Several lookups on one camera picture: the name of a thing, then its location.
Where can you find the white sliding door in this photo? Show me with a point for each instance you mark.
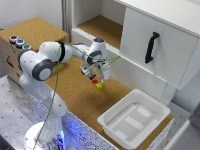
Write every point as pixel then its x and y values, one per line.
pixel 160 46

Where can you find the pink block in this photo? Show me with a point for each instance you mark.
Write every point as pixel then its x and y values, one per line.
pixel 95 80

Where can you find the yellow block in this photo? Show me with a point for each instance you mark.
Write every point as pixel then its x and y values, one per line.
pixel 99 86

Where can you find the red button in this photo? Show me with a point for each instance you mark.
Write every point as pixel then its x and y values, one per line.
pixel 13 39

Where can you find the green button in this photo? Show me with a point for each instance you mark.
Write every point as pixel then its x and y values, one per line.
pixel 26 47

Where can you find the white cabinet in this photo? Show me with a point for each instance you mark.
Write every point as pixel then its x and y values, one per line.
pixel 100 26

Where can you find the white plastic box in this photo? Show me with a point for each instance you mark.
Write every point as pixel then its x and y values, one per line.
pixel 133 120

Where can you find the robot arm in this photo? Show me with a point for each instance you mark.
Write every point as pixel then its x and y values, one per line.
pixel 40 63

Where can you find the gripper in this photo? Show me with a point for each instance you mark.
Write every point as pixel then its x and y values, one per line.
pixel 89 71

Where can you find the blue button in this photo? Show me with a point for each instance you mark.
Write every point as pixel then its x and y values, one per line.
pixel 20 42

